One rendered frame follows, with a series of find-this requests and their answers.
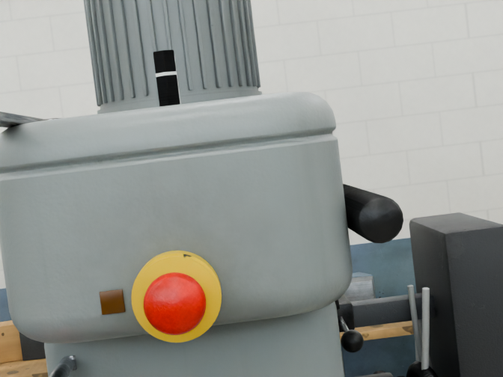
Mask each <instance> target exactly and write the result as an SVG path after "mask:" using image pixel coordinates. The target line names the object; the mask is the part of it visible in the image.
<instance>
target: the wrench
mask: <svg viewBox="0 0 503 377"><path fill-rule="evenodd" d="M54 119H60V118H50V119H41V118H36V117H29V116H24V115H20V114H11V113H7V112H3V111H0V127H4V128H10V127H12V126H18V125H21V124H24V123H33V122H37V121H43V120H54Z"/></svg>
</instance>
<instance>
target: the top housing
mask: <svg viewBox="0 0 503 377"><path fill-rule="evenodd" d="M335 129H336V122H335V116H334V113H333V110H332V109H331V107H330V106H329V104H328V103H327V101H325V100H324V99H323V98H321V97H320V96H318V95H316V94H312V93H309V92H285V93H276V94H261V95H254V96H242V97H236V98H230V99H218V100H210V101H204V102H192V103H186V104H179V105H167V106H160V107H154V108H142V109H136V110H129V111H117V112H110V113H104V114H92V115H85V116H78V117H66V118H60V119H54V120H43V121H37V122H33V123H24V124H21V125H18V126H12V127H10V128H7V129H6V130H5V131H3V132H1V133H0V247H1V258H2V263H3V269H4V279H5V286H6V291H7V302H8V307H9V312H10V317H11V319H12V322H13V324H14V325H15V327H16V328H17V330H18V331H19V332H20V333H21V334H23V335H25V336H26V337H27V338H29V339H31V340H36V341H39V342H42V343H81V342H89V341H95V340H106V339H112V338H119V337H130V336H136V335H142V334H149V333H148V332H146V331H145V330H144V329H143V328H142V326H141V325H140V324H139V322H138V320H137V319H136V317H135V314H134V312H133V309H132V299H131V297H132V287H133V284H134V282H135V279H136V278H137V276H138V273H139V272H140V271H141V269H142V268H143V267H144V265H145V264H146V263H147V262H149V261H150V260H151V259H153V258H154V257H155V256H157V255H159V254H162V253H165V252H168V251H188V252H191V253H193V254H196V255H198V256H199V257H201V258H203V259H204V260H206V261H207V262H208V263H209V264H210V265H211V266H212V267H213V269H214V271H215V272H216V274H217V276H218V278H219V282H220V285H221V291H222V302H221V307H220V311H219V314H218V316H217V318H216V321H215V322H214V323H213V324H212V326H213V325H224V324H231V323H236V322H247V321H254V320H260V319H271V318H277V317H283V316H292V315H296V314H301V313H307V312H310V311H313V310H318V309H320V308H323V307H325V306H328V305H330V304H331V303H333V302H334V301H336V300H338V299H339V298H340V297H341V296H342V295H343V294H344V293H345V292H346V291H347V289H348V288H349V286H350V282H351V280H352V278H353V265H352V258H351V252H350V239H349V232H348V226H347V213H346V207H345V199H344V187H343V180H342V173H341V161H340V154H339V148H338V139H337V138H336V137H335V136H334V135H333V134H332V132H333V131H334V130H335ZM116 289H122V290H123V294H124V305H125V312H123V313H113V314H106V315H102V310H101V304H100V292H103V291H109V290H116Z"/></svg>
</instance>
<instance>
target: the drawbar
mask: <svg viewBox="0 0 503 377"><path fill-rule="evenodd" d="M153 59H154V65H155V71H156V73H164V72H174V71H176V65H175V59H174V50H162V51H158V52H153ZM156 83H157V89H158V95H159V107H160V106H167V105H179V104H180V95H179V89H178V83H177V75H167V76H158V77H156Z"/></svg>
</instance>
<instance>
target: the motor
mask: <svg viewBox="0 0 503 377"><path fill-rule="evenodd" d="M83 2H84V8H85V18H86V25H87V31H88V42H89V48H90V54H91V65H92V71H93V77H94V88H95V94H96V101H97V106H99V107H100V106H101V107H100V110H98V111H97V113H98V114H104V113H110V112H117V111H129V110H136V109H142V108H154V107H159V95H158V89H157V83H156V71H155V65H154V59H153V52H158V51H162V50H174V56H175V62H176V68H177V80H178V86H179V92H180V104H186V103H192V102H204V101H210V100H218V99H230V98H236V97H242V96H254V95H261V94H262V91H258V88H260V87H261V86H260V73H259V67H258V61H257V49H256V42H255V35H254V23H253V17H252V5H251V0H83Z"/></svg>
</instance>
